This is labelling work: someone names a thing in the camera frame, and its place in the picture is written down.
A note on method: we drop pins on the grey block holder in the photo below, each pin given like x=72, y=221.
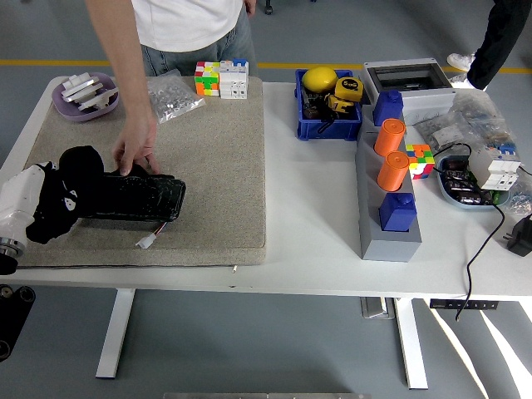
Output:
x=390, y=247

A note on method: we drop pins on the yellow ball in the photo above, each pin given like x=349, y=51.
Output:
x=319, y=79

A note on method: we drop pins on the black rag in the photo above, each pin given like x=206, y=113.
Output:
x=81, y=162

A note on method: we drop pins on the large colourful puzzle cube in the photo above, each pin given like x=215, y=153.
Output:
x=206, y=80

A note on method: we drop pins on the yellow and black tool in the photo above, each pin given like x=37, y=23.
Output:
x=338, y=104

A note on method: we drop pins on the white circuit breaker stack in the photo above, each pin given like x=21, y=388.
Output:
x=233, y=81

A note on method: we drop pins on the orange cylinder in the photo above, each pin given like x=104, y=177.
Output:
x=391, y=171
x=388, y=139

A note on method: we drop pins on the person in background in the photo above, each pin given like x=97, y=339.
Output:
x=498, y=41

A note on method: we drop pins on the black table control panel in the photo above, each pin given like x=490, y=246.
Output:
x=463, y=304

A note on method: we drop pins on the black electronic parts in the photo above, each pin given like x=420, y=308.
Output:
x=459, y=183

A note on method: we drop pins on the small colourful puzzle cube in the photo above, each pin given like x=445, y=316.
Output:
x=420, y=162

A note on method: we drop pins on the black chair caster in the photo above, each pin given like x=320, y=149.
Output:
x=269, y=8

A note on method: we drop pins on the clear bag of screws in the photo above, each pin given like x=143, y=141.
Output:
x=176, y=97

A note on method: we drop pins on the blue square block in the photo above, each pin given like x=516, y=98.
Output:
x=387, y=109
x=397, y=214

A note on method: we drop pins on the black glossy panel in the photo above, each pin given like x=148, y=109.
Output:
x=137, y=199

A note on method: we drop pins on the white circuit breaker group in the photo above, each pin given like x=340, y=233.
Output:
x=494, y=166

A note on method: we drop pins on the yellow round tape measure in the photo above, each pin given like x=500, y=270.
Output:
x=348, y=88

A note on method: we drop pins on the large clear parts bag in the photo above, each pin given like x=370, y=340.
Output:
x=482, y=114

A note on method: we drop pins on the blue plastic bin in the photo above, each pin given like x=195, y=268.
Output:
x=328, y=129

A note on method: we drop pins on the grey electrical enclosure box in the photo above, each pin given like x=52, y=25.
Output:
x=424, y=99

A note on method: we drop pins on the small clear parts bag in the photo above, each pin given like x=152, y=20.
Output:
x=521, y=201

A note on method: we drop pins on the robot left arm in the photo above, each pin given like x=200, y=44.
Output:
x=12, y=311

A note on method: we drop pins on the flat clear parts bag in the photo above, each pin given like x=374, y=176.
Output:
x=436, y=133

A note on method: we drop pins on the person's right hand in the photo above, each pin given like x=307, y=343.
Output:
x=137, y=139

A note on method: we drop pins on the white table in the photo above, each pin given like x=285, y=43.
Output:
x=307, y=216

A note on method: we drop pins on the silver metal bracket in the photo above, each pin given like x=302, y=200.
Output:
x=81, y=77
x=83, y=90
x=99, y=99

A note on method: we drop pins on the purple oval tray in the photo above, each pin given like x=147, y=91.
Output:
x=70, y=113

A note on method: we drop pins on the black small device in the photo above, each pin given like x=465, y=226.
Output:
x=312, y=106

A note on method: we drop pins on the person's right forearm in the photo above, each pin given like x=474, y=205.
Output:
x=122, y=70

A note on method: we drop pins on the black plug adapter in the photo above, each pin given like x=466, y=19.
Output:
x=521, y=239

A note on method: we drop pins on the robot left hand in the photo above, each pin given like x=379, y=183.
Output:
x=18, y=195

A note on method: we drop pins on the grey box under table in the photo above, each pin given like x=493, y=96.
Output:
x=377, y=307

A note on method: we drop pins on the person's left hand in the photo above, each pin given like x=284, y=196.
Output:
x=251, y=6

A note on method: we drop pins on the grey-brown mat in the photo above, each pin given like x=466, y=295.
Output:
x=208, y=166

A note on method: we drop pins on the light blue oval tray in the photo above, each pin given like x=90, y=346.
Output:
x=446, y=192

